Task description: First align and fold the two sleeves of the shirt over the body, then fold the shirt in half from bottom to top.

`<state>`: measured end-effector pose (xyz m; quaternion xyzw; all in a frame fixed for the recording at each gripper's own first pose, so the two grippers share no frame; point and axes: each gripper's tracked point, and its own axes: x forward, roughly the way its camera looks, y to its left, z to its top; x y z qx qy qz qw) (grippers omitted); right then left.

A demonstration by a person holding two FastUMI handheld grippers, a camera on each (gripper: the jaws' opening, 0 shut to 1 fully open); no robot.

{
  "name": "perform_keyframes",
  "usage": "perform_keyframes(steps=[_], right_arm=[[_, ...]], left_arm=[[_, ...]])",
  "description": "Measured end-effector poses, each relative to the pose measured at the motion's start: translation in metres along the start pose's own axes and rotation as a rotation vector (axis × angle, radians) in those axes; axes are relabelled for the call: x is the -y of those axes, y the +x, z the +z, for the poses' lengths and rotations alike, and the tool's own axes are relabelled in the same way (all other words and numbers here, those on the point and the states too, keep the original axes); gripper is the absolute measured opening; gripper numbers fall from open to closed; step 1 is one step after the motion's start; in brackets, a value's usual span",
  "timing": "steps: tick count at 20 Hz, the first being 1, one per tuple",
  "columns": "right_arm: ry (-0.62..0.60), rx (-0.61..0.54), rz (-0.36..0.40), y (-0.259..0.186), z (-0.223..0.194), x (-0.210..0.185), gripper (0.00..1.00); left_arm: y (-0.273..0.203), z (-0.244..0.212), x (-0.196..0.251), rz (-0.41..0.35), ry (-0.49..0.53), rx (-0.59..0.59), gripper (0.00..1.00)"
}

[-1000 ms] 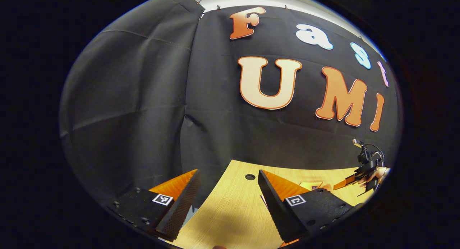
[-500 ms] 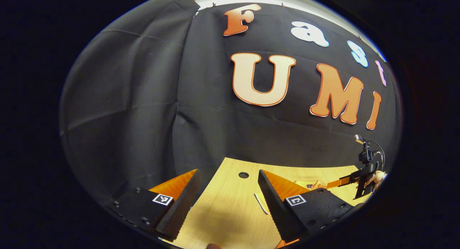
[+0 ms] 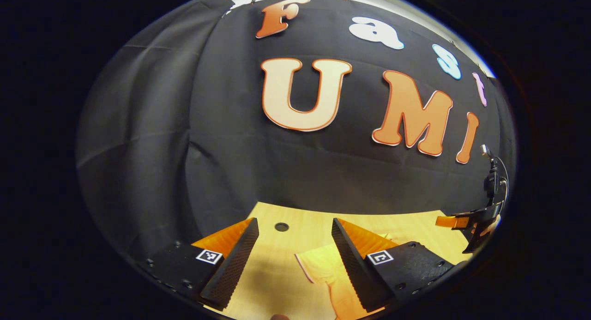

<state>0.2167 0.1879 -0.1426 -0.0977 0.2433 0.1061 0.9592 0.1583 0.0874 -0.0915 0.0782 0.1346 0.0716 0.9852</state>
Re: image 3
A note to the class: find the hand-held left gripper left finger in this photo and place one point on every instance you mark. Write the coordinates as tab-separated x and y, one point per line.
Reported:
233	264

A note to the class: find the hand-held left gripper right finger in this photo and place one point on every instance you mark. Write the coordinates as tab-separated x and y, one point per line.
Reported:
353	264

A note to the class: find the black round table grommet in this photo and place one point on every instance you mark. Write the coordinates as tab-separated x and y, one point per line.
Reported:
281	226

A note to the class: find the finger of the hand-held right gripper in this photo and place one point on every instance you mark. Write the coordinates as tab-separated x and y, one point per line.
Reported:
452	221

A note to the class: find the orange T-shirt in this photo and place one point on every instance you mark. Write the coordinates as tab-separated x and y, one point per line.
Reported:
323	264

